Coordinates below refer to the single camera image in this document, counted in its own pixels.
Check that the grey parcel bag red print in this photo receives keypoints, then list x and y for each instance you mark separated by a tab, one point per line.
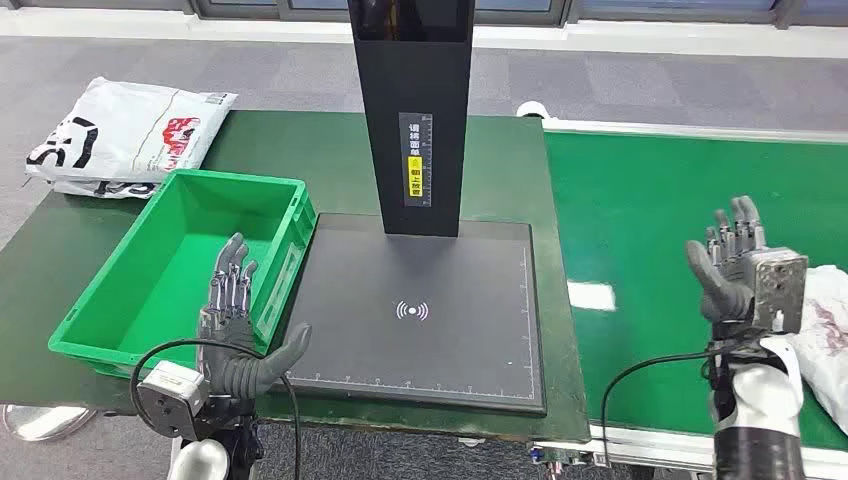
828	331

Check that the white parcel bag red print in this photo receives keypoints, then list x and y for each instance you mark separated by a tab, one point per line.
126	126

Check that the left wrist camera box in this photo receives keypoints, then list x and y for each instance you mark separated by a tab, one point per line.
169	397

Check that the green plastic crate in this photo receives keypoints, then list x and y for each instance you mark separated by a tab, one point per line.
166	278

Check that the dark window frame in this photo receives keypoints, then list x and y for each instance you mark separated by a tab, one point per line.
232	16

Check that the round chrome stand base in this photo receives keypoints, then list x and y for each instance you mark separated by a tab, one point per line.
46	422

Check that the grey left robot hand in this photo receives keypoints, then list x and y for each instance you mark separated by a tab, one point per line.
225	344

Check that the white conveyor end roller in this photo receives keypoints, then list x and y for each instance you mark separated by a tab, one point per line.
530	109

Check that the small white table bracket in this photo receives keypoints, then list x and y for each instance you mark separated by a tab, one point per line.
470	442

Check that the black inbound scanner machine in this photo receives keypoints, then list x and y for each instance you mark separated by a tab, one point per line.
411	344

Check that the dark green table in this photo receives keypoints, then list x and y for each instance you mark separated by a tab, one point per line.
298	152

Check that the green conveyor belt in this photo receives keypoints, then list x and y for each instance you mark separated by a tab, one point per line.
662	199

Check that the grey yellow scanner label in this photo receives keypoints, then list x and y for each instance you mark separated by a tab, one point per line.
415	159

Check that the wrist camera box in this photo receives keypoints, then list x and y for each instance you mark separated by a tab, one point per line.
782	285
169	397

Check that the aluminium conveyor frame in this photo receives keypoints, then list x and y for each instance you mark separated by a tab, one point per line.
662	129

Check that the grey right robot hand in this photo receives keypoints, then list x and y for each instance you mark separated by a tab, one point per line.
725	291

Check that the conveyor electronics board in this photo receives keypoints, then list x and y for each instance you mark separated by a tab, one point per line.
563	456

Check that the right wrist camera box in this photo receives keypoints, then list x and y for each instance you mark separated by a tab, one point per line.
782	285

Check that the white parcel bag black print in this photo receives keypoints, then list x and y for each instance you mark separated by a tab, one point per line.
99	189

